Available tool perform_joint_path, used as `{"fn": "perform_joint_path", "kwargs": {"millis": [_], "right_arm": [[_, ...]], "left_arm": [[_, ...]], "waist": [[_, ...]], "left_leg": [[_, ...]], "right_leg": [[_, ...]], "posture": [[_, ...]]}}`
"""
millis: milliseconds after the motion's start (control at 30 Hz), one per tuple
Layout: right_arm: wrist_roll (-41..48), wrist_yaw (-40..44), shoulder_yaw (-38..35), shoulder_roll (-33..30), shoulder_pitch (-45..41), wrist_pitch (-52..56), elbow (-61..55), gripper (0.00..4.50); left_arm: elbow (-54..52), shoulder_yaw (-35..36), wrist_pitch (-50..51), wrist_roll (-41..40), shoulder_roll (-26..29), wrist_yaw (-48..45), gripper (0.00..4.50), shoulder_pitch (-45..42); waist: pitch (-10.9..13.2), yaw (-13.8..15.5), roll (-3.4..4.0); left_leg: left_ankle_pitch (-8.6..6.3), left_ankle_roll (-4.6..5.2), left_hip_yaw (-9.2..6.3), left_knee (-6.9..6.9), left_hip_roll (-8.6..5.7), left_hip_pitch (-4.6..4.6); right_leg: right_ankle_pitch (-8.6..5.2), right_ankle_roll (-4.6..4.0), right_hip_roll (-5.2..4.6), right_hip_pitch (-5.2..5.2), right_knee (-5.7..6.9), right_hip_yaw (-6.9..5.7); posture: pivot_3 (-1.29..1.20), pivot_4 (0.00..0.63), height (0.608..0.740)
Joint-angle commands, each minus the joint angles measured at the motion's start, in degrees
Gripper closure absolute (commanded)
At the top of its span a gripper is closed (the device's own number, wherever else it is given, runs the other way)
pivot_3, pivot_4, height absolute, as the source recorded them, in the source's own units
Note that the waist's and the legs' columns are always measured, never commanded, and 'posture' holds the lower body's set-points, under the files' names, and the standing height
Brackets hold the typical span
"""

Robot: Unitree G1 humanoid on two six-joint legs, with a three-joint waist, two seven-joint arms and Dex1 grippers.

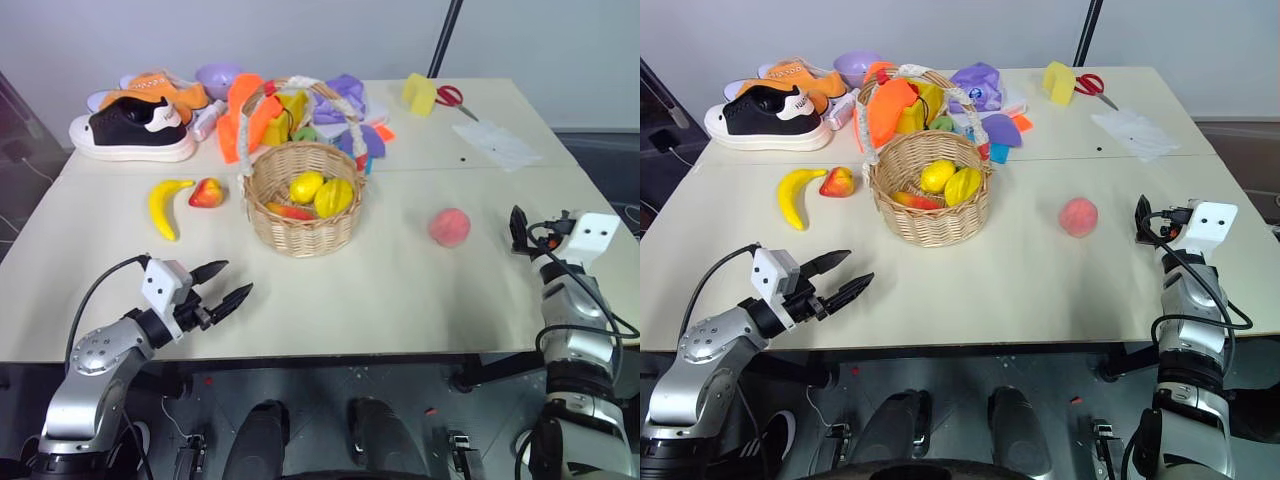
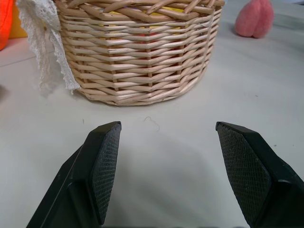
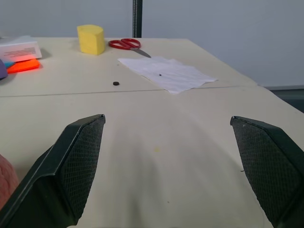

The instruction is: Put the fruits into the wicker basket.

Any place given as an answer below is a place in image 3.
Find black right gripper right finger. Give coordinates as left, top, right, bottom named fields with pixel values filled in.
left=229, top=115, right=304, bottom=228

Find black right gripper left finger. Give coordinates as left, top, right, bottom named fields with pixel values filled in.
left=0, top=114, right=106, bottom=228

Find orange sticky note pad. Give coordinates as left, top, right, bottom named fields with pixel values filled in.
left=6, top=58, right=40, bottom=74

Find purple object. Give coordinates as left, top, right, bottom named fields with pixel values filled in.
left=0, top=58, right=9, bottom=81

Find white printed box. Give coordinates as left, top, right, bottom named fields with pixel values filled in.
left=0, top=35, right=43, bottom=63

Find white paper sheet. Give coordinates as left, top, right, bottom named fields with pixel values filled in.
left=117, top=56, right=219, bottom=95

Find yellow sponge block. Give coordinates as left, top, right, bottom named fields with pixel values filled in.
left=76, top=24, right=105, bottom=56

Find red handled scissors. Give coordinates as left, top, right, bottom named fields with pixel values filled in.
left=108, top=38, right=152, bottom=58

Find dark metal post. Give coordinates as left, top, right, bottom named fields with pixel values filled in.
left=132, top=0, right=143, bottom=38

